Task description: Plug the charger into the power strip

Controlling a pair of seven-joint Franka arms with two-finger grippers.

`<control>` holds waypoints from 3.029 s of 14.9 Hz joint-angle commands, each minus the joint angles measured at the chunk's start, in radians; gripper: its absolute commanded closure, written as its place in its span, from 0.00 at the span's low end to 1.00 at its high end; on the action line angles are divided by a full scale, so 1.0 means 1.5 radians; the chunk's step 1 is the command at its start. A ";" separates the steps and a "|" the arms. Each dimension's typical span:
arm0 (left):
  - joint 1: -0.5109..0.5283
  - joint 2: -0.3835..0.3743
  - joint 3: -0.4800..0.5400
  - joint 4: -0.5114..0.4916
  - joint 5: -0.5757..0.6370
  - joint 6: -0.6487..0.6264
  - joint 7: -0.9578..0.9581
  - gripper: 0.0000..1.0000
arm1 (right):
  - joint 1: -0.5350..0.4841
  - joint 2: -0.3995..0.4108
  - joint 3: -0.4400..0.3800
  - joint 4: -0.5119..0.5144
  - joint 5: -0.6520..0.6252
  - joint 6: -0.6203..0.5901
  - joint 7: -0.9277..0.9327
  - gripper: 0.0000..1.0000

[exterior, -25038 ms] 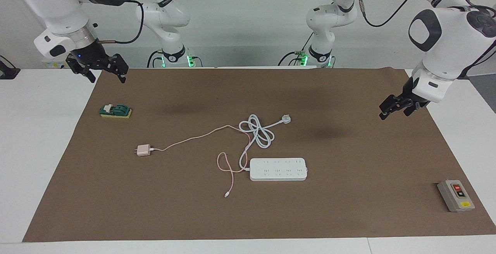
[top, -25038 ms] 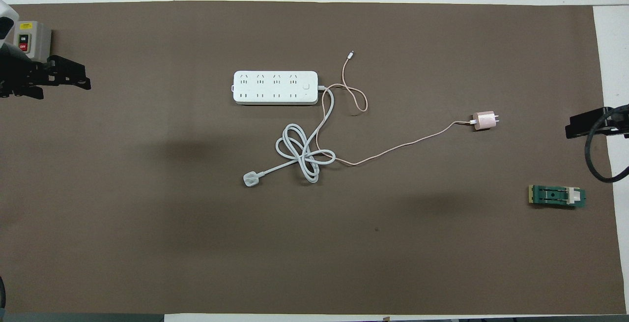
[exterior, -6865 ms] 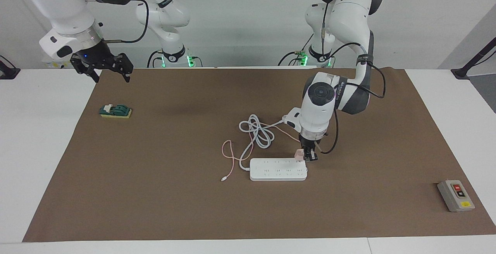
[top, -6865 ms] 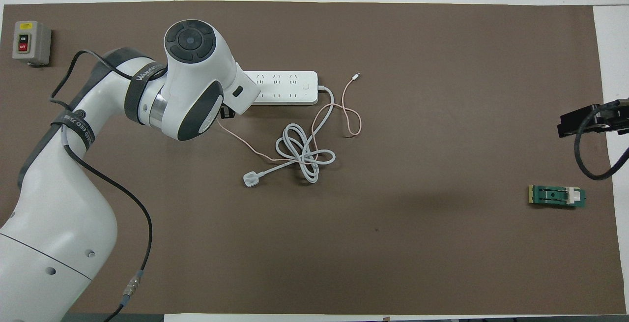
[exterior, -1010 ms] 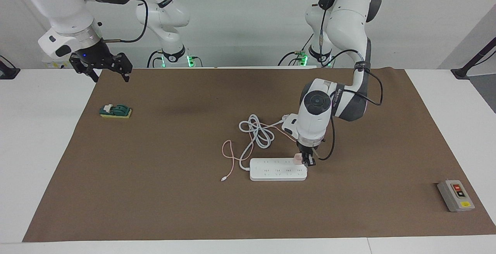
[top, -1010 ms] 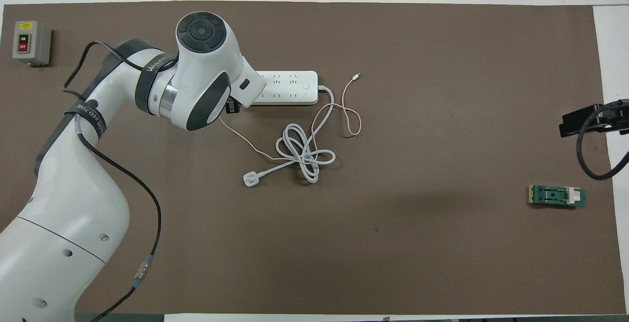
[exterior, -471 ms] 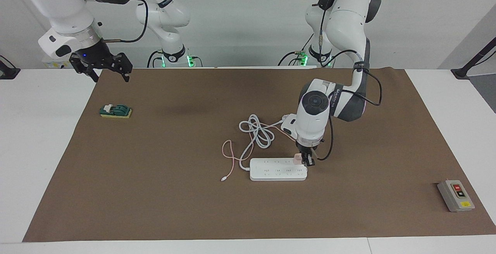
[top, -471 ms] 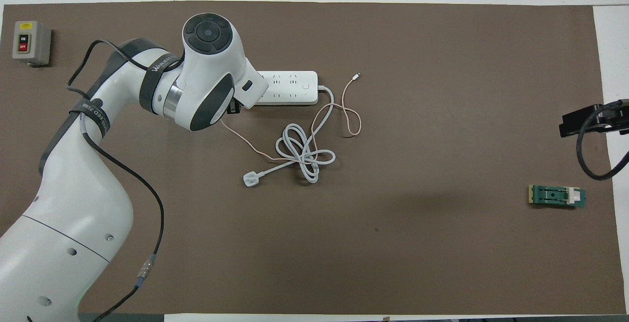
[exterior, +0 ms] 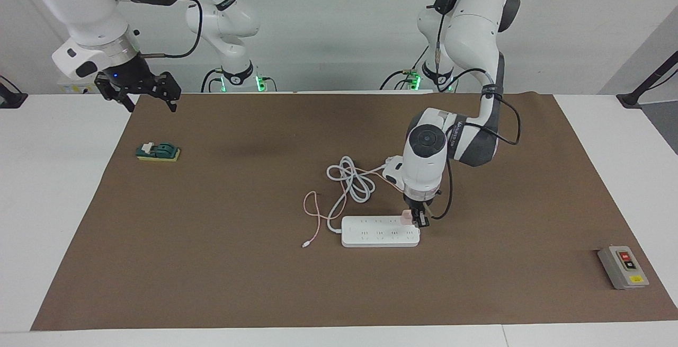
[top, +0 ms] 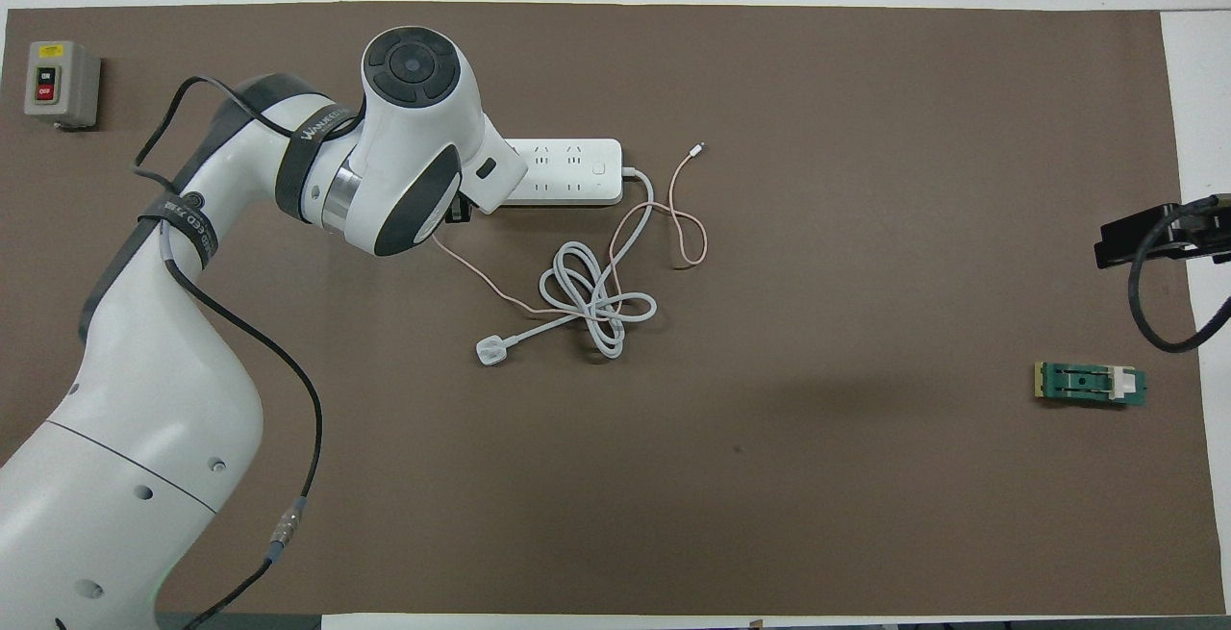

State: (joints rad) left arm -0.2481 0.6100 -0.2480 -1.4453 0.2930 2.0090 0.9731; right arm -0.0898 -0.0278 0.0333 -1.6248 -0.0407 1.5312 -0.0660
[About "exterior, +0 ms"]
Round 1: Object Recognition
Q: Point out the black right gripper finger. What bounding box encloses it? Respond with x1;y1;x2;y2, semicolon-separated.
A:
94;73;137;113
151;71;182;114

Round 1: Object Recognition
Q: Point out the thin pink charging cable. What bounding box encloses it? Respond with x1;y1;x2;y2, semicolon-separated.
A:
302;166;408;248

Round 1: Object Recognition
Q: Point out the white power strip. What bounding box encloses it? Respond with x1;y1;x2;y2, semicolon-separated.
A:
341;216;422;248

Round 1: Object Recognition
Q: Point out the white box with yellow labels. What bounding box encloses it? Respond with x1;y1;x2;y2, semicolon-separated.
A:
59;81;101;94

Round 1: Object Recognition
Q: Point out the green fixture on yellow sponge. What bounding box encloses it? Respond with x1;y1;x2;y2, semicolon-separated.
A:
137;142;181;163

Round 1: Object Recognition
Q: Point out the black table clamp stand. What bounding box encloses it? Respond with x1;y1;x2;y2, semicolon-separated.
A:
616;50;678;109
0;75;28;109

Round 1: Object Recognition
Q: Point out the brown table mat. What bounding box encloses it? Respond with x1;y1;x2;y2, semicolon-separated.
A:
31;92;678;332

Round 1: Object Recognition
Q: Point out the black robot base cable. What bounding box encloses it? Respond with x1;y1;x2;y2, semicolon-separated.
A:
379;45;425;91
200;68;223;93

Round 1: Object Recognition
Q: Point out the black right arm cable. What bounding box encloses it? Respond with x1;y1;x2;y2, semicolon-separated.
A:
139;0;203;59

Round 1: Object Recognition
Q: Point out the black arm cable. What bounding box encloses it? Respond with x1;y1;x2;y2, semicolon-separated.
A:
139;0;203;59
426;0;522;220

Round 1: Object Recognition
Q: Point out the grey-white power cord with plug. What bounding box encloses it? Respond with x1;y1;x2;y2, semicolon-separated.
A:
326;156;386;234

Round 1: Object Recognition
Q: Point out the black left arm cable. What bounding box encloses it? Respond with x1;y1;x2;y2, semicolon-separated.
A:
426;0;522;220

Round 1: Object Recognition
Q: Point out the grey on-off switch box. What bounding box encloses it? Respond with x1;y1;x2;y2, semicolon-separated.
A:
597;245;650;290

